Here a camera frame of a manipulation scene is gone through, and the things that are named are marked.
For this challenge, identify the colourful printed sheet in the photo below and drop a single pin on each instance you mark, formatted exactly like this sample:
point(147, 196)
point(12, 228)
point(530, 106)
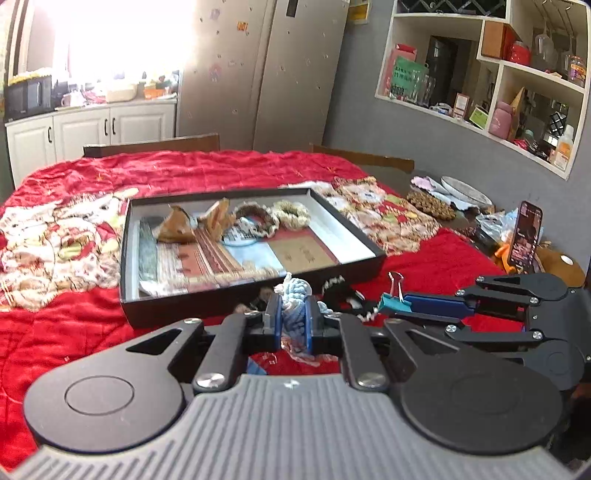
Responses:
point(258, 258)

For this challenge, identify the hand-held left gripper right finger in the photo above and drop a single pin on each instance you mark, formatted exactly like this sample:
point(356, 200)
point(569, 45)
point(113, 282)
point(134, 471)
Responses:
point(315, 327)

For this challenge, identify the green card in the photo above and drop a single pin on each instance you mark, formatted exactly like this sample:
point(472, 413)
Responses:
point(406, 78)

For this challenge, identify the white wall shelf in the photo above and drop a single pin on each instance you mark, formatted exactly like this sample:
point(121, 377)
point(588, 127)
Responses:
point(496, 71)

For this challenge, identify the cream knitted scrunchie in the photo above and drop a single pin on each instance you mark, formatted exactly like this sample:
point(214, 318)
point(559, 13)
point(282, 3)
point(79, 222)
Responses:
point(291, 217)

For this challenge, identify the white kitchen cabinets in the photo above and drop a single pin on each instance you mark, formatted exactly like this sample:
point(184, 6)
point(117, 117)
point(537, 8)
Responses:
point(92, 127)

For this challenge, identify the white mug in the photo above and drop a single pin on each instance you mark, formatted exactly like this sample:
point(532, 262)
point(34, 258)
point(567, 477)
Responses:
point(69, 100)

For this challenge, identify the white plastic basin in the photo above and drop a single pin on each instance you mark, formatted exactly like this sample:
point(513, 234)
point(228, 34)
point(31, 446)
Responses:
point(122, 92)

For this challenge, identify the brown cardboard box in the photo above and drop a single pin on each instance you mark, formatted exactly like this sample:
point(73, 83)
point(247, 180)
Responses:
point(494, 39)

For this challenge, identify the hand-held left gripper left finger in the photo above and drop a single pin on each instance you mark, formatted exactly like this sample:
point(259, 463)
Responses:
point(273, 323)

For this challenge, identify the red printed blanket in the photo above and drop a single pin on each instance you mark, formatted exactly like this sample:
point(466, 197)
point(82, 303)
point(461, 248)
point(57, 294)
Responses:
point(69, 295)

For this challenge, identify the black microwave oven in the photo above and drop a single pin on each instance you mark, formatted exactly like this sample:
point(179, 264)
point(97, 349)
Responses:
point(27, 97)

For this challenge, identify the smartphone with lit screen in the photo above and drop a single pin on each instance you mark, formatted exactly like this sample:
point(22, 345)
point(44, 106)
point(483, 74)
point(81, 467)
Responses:
point(524, 235)

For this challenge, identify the red jar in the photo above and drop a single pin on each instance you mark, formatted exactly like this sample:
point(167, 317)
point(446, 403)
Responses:
point(520, 52)

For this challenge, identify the black white-trimmed scrunchie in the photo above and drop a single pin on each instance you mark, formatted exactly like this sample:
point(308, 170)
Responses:
point(337, 290)

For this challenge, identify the beige double-door refrigerator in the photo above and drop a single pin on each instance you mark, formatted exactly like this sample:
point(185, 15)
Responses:
point(258, 69)

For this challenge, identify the brown triangular snack packet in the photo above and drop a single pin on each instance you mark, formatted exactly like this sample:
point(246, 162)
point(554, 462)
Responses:
point(173, 228)
point(217, 221)

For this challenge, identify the light blue knitted scrunchie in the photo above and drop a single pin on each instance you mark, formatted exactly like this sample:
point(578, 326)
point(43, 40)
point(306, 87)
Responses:
point(295, 318)

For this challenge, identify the orange box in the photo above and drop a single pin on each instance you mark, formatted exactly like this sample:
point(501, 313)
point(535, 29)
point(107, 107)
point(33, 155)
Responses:
point(154, 91)

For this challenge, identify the black shallow box tray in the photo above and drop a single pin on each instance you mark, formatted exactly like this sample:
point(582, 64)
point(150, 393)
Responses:
point(184, 307)

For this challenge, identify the white plastic bottle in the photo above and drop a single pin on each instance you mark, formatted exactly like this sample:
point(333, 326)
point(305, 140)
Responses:
point(564, 147)

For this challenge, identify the yellow cloth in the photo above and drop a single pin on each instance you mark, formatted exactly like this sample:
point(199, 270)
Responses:
point(27, 76)

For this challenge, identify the pink paper piece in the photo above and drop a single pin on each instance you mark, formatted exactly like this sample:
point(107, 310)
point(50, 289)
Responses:
point(424, 183)

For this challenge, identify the teal binder clip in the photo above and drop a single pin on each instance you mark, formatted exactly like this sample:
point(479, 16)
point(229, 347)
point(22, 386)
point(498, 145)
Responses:
point(392, 303)

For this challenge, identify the orange phone stand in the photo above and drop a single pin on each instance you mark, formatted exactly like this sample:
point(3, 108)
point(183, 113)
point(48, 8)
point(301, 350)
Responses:
point(502, 258)

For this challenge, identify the brown beaded mat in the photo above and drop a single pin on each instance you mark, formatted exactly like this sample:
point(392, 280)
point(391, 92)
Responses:
point(431, 205)

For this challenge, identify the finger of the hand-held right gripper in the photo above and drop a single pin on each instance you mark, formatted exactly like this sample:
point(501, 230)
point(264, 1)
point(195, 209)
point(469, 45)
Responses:
point(438, 305)
point(489, 337)

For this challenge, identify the brown white-trimmed scrunchie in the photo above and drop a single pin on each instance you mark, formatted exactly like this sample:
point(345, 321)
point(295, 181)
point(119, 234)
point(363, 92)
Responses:
point(268, 221)

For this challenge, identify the white plate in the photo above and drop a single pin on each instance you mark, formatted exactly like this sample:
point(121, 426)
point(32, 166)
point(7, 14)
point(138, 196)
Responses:
point(466, 191)

